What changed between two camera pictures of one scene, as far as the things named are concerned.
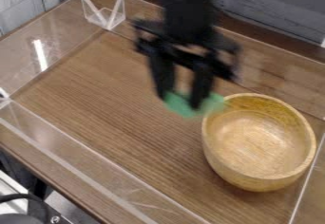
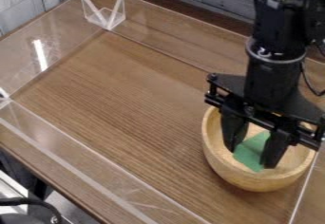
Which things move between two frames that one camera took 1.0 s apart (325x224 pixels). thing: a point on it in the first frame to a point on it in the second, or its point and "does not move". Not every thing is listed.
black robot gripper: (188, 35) to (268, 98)
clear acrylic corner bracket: (106, 17) does not move
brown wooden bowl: (259, 141) does not move
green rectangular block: (184, 106) to (248, 152)
